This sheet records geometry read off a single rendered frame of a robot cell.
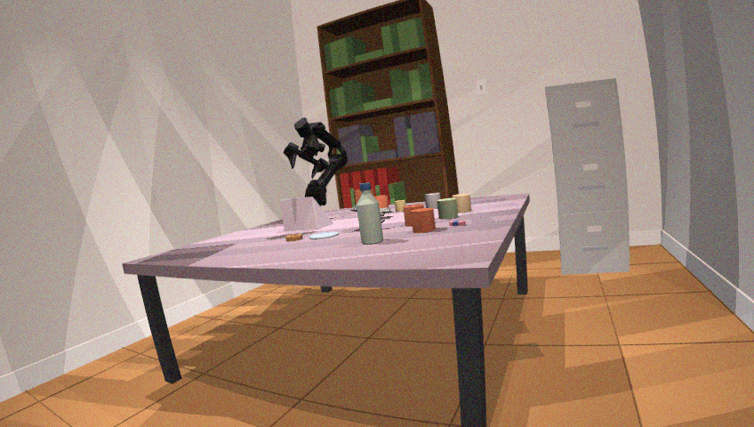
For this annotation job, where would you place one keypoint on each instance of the orange cylinder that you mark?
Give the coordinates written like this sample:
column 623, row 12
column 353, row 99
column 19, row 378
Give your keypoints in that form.
column 407, row 213
column 423, row 220
column 357, row 195

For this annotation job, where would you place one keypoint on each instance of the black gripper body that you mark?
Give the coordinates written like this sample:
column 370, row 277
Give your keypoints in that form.
column 307, row 154

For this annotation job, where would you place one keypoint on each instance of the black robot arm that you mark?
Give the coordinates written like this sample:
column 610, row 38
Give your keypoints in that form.
column 311, row 132

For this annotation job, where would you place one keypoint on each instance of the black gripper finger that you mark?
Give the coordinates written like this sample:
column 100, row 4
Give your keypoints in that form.
column 317, row 169
column 292, row 156

